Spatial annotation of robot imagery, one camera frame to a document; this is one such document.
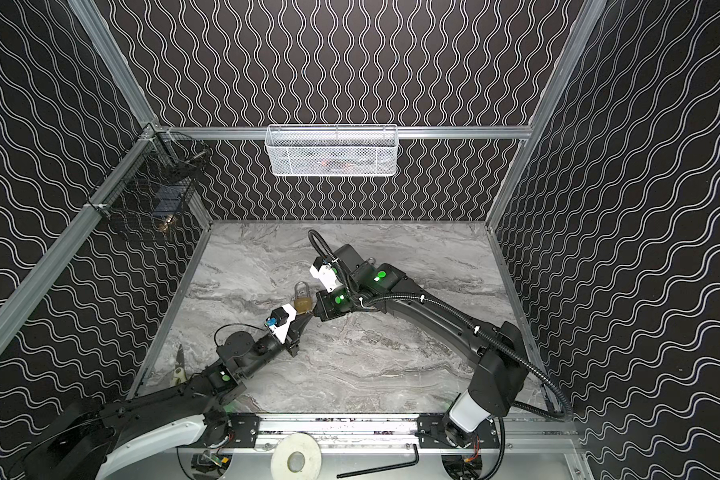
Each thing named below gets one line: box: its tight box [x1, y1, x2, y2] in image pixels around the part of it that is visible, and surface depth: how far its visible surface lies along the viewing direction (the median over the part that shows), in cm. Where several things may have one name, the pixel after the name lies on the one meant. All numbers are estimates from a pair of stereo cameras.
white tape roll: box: [270, 433, 323, 480], surface depth 72 cm
